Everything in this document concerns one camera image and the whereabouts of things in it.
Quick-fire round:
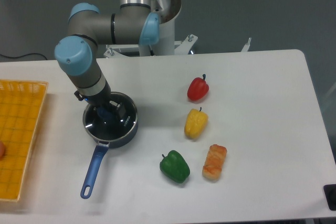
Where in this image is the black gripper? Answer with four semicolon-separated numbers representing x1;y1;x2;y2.
74;83;126;118

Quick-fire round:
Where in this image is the glass lid blue knob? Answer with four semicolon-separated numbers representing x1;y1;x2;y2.
82;92;138;142

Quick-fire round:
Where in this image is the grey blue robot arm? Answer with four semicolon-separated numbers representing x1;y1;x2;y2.
54;0;160;115

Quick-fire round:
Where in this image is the dark blue saucepan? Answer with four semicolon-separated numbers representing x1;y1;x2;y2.
80;91;139;199

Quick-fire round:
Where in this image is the yellow woven basket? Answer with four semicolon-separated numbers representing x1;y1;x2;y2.
1;79;48;202

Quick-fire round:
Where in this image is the green bell pepper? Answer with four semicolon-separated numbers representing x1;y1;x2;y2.
159;150;191;184

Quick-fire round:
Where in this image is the yellow bell pepper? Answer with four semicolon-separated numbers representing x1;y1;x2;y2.
184;107;208;140

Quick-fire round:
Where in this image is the red bell pepper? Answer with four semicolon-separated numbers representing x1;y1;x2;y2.
187;74;209;101

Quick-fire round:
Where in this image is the orange toasted bread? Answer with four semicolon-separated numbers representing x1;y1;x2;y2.
202;144;227;181

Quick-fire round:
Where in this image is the black device at table edge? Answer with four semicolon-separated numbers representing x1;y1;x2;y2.
323;184;336;211

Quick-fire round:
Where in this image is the black floor cable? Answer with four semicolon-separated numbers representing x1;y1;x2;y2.
0;52;48;60

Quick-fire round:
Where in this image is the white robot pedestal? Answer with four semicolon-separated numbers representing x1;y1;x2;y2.
151;0;182;56

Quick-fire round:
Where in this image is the white base frame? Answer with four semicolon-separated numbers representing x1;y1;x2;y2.
103;34;253;59

